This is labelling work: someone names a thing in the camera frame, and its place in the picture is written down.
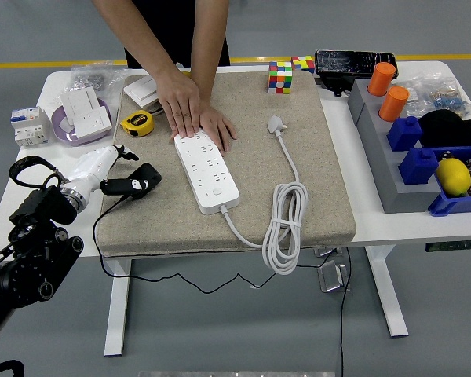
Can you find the blue block with knob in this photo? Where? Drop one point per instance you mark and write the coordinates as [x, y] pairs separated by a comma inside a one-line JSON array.
[[418, 167], [404, 133]]

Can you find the person's torso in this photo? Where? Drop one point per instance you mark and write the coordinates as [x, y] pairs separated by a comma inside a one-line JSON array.
[[176, 27]]

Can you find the large silver bracket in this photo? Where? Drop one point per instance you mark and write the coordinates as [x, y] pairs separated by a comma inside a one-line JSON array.
[[331, 277]]

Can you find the person's left hand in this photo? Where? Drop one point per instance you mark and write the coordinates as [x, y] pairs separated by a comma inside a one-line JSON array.
[[220, 127]]

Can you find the black film-wrapped box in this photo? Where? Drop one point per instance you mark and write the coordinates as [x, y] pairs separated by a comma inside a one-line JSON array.
[[349, 63]]

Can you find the grey stepped block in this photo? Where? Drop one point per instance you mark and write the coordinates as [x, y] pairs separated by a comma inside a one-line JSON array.
[[380, 157]]

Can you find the clear bag of screws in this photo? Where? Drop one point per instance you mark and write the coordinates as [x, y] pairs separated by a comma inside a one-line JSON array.
[[90, 78]]

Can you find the small colourful puzzle cube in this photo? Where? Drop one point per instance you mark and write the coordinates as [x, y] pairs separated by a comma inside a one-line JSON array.
[[303, 63]]

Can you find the white power strip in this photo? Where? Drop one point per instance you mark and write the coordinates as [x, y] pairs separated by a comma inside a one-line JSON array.
[[206, 173]]

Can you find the large colourful puzzle cube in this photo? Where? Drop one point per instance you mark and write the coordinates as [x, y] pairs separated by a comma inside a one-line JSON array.
[[280, 78]]

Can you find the yellow lemon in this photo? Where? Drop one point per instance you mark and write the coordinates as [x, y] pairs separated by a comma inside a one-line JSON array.
[[453, 176]]

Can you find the person's right hand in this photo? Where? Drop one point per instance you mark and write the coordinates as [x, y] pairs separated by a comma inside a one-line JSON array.
[[180, 101]]

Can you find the blue plastic bin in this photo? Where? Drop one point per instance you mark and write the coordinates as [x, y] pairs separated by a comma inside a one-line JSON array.
[[443, 204]]

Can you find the person's left forearm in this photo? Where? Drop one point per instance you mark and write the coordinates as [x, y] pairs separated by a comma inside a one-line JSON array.
[[210, 47]]

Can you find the yellow black tape measure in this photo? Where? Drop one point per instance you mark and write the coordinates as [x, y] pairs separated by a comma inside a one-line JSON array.
[[138, 122]]

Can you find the white wall switch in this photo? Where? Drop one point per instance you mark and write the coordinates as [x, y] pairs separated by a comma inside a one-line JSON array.
[[139, 89]]

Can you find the white socket panel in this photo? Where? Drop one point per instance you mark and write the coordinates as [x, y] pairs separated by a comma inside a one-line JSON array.
[[94, 121]]

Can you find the white switch panel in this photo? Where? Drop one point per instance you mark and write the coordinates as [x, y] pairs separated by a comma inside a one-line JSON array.
[[80, 102]]

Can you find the white circuit breaker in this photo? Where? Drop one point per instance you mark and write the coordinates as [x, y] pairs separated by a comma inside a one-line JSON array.
[[27, 125]]

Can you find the black table control panel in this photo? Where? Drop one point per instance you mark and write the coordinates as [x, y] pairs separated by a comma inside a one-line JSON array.
[[449, 246]]

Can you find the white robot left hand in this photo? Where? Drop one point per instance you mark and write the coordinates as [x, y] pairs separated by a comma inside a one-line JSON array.
[[90, 169]]

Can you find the person's right forearm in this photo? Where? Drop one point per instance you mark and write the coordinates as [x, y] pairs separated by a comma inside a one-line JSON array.
[[135, 31]]

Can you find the lilac bowl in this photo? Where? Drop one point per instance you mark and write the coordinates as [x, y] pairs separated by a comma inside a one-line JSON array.
[[60, 129]]

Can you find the black plug adapter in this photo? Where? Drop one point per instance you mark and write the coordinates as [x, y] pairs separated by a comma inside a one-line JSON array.
[[147, 176]]

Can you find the white table leg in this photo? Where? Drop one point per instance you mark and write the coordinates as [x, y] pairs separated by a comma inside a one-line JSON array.
[[384, 290], [117, 306]]

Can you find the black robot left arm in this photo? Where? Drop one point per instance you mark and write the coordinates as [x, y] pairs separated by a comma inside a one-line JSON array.
[[23, 267]]

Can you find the grey-brown mat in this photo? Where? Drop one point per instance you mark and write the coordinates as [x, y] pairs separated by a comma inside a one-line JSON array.
[[251, 184]]

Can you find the small silver bracket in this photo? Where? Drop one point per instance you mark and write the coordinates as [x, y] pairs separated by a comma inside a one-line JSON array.
[[327, 252]]

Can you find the orange cylinder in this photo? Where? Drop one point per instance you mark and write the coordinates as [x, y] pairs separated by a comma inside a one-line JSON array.
[[381, 78], [393, 104]]

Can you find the clear bag of components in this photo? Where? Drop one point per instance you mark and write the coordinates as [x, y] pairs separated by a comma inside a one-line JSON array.
[[443, 96]]

